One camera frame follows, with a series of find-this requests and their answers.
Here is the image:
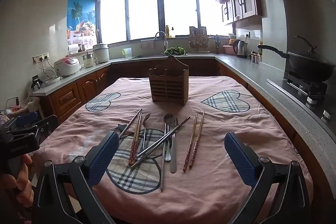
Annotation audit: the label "black wok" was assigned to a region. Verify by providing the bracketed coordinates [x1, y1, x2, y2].
[257, 35, 336, 83]

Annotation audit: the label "metal kitchen faucet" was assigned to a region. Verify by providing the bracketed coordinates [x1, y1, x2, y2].
[154, 31, 168, 50]

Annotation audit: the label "kitchen window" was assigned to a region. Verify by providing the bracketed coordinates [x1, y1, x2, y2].
[97, 0, 234, 45]

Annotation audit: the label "small white electric pot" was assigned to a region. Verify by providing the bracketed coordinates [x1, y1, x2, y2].
[82, 52, 95, 68]

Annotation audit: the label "person's left hand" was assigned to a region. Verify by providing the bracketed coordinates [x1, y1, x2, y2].
[15, 154, 34, 209]

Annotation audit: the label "metal spoon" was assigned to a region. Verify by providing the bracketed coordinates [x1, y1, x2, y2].
[160, 113, 173, 192]

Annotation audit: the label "wall poster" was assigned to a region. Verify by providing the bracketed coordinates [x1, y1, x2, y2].
[67, 0, 97, 45]

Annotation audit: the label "metal chopstick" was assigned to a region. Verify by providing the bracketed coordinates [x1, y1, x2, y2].
[136, 119, 188, 159]
[119, 108, 143, 139]
[130, 116, 191, 168]

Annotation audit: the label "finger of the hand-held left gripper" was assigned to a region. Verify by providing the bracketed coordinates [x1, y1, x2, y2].
[34, 115, 59, 141]
[14, 111, 38, 128]

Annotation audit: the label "large white cooker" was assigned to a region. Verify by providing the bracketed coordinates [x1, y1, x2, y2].
[93, 43, 110, 64]

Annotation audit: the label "white and pink rice cooker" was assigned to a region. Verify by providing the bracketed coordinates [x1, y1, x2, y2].
[54, 57, 80, 77]

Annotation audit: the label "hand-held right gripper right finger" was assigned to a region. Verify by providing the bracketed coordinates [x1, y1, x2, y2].
[224, 132, 313, 224]

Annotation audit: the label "pink printed tablecloth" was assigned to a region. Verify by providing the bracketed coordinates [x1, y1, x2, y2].
[39, 76, 314, 224]

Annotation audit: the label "wooden utensil holder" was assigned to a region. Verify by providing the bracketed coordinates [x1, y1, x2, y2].
[149, 55, 190, 106]

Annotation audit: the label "wall socket strip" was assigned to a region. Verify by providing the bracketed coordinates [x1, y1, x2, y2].
[33, 53, 50, 64]

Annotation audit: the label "green leafy vegetables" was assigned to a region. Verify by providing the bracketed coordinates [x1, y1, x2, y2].
[164, 46, 186, 55]

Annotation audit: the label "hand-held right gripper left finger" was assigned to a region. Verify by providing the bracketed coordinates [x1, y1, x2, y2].
[31, 131, 120, 224]

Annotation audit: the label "wooden base cabinets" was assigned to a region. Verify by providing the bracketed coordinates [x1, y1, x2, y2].
[39, 57, 248, 123]

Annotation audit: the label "wooden dish rack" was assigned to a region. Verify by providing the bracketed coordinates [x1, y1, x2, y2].
[189, 26, 210, 53]

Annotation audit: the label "gas stove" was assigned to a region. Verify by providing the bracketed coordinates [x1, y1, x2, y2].
[286, 71, 328, 106]

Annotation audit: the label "steel electric kettle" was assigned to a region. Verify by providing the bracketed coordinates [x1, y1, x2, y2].
[232, 39, 249, 59]

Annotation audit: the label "black charger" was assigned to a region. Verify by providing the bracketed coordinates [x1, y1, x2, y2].
[31, 75, 44, 90]

